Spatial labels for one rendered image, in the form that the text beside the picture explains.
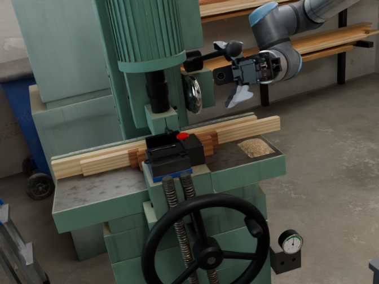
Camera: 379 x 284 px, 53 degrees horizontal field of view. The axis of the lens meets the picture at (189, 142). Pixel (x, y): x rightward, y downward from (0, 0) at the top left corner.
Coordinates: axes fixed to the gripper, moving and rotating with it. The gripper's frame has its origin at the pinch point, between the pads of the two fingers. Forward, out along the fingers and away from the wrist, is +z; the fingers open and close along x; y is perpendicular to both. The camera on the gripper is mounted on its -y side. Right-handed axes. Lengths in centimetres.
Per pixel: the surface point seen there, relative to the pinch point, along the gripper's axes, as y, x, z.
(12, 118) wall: -254, -5, -80
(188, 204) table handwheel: 0.5, 23.9, 19.6
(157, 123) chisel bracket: -19.7, 8.6, 2.2
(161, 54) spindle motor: -11.2, -7.6, 4.9
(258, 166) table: 0.3, 24.6, -10.3
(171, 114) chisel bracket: -17.0, 7.1, -0.8
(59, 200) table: -35.7, 21.9, 25.2
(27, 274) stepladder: -119, 67, 0
